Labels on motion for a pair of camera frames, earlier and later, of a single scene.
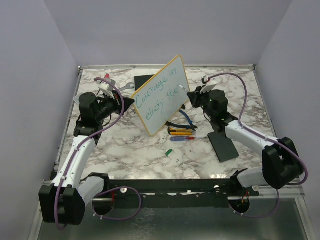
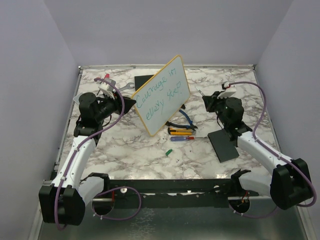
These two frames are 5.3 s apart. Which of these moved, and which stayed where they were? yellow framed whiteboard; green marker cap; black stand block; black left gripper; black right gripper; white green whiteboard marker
Moved: white green whiteboard marker; black right gripper
Stayed: black left gripper; black stand block; yellow framed whiteboard; green marker cap
